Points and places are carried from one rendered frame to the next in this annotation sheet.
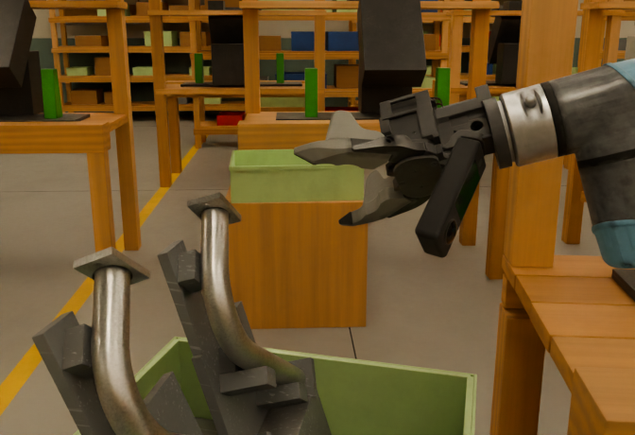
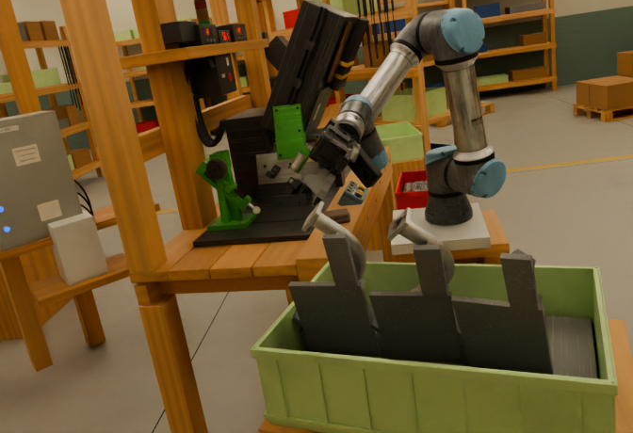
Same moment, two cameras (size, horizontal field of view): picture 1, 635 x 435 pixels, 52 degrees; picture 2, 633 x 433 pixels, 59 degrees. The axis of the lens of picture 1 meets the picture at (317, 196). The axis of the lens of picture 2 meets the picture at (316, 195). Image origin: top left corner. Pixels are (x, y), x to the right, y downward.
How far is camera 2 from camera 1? 1.22 m
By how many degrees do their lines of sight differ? 77
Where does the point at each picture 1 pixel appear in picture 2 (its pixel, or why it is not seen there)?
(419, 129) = (342, 139)
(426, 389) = (325, 279)
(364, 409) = not seen: hidden behind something
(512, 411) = (182, 363)
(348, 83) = not seen: outside the picture
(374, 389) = not seen: hidden behind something
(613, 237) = (380, 159)
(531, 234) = (154, 245)
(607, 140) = (370, 125)
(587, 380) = (309, 257)
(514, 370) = (174, 336)
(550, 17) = (121, 104)
